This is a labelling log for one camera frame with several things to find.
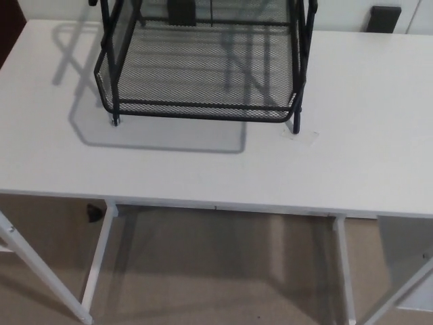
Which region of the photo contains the black mesh file tray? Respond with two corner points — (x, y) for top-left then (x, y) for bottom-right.
(93, 0), (299, 123)

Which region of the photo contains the clear tape patch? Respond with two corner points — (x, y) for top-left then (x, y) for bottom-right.
(282, 130), (321, 147)

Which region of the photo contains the small black floor object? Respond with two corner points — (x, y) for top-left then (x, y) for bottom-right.
(86, 202), (104, 223)

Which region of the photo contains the white cabinet front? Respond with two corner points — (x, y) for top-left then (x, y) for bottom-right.
(23, 0), (433, 35)

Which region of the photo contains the dark brown wooden panel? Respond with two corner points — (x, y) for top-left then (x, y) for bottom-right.
(0, 0), (27, 67)

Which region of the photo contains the black wire file rack frame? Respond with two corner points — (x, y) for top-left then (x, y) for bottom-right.
(86, 0), (319, 135)

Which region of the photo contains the small black square wall box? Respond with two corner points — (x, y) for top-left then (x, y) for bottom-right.
(168, 0), (197, 26)

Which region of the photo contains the white metal desk leg frame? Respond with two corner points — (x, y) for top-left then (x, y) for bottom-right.
(329, 216), (433, 325)
(0, 199), (119, 323)

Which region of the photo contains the black rectangular wall box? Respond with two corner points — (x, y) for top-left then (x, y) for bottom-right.
(363, 5), (402, 34)

